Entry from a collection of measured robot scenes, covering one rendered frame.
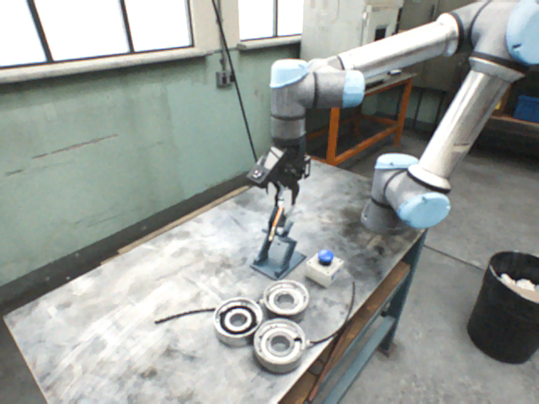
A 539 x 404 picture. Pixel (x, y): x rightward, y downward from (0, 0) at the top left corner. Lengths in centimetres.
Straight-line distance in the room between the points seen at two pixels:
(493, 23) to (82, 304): 110
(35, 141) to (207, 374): 161
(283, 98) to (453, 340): 156
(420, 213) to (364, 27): 201
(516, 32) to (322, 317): 69
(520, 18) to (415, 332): 146
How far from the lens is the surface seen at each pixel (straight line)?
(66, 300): 97
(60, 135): 210
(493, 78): 88
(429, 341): 192
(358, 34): 275
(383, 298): 124
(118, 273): 99
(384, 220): 107
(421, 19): 439
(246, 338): 73
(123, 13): 223
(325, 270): 86
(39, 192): 215
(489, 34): 89
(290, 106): 71
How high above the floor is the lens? 142
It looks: 32 degrees down
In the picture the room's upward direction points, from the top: straight up
